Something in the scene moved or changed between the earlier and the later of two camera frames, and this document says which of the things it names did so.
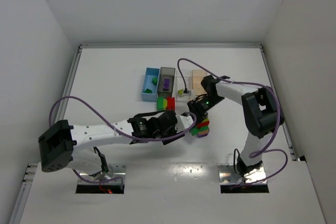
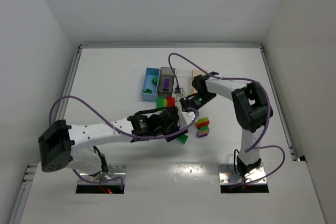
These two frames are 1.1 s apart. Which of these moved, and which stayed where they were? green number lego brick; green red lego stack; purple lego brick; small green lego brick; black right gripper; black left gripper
Moved: green number lego brick; black right gripper
Stayed: purple lego brick; small green lego brick; green red lego stack; black left gripper
